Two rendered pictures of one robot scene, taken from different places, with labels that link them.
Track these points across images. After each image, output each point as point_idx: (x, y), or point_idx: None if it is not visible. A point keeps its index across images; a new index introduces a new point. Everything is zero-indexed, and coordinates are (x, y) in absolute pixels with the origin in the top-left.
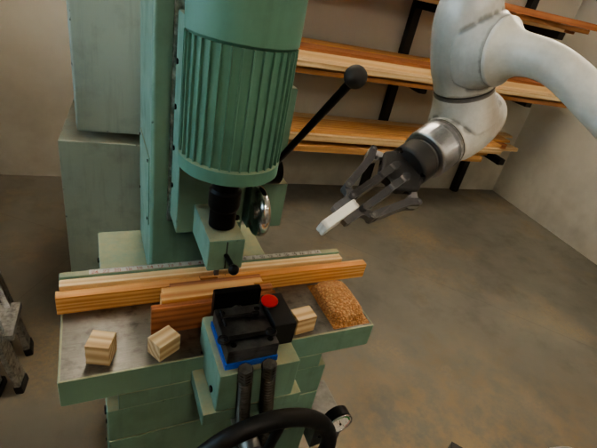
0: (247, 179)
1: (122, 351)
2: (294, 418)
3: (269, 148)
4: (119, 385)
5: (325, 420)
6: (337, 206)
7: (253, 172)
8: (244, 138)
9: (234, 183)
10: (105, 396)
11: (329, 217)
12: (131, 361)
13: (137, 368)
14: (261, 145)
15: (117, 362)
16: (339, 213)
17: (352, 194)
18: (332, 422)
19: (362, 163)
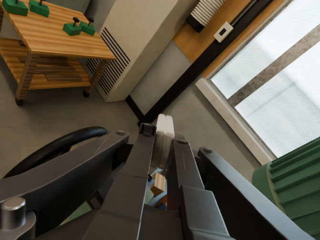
0: (261, 173)
1: (166, 178)
2: (64, 136)
3: (311, 184)
4: (153, 170)
5: (29, 157)
6: (177, 135)
7: (269, 176)
8: (314, 142)
9: (257, 169)
10: (153, 170)
11: (171, 118)
12: (159, 174)
13: (155, 171)
14: (309, 159)
15: (164, 171)
16: (165, 123)
17: (184, 140)
18: (15, 172)
19: (260, 195)
